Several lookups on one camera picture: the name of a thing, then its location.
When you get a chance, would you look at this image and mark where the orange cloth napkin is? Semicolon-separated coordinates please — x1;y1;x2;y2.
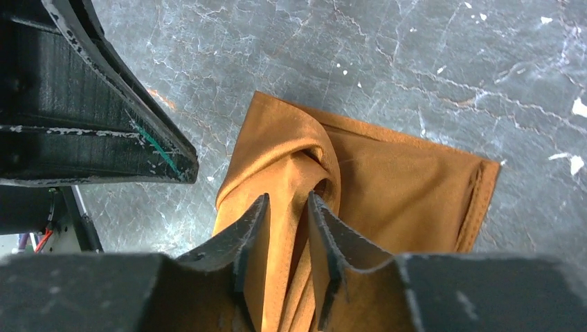
215;91;500;331

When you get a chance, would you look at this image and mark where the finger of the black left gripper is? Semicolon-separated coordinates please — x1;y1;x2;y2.
1;1;199;187

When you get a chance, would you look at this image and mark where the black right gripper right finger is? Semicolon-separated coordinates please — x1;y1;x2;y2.
307;193;586;331

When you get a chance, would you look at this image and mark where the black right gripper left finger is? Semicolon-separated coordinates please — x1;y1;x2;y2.
1;194;270;331

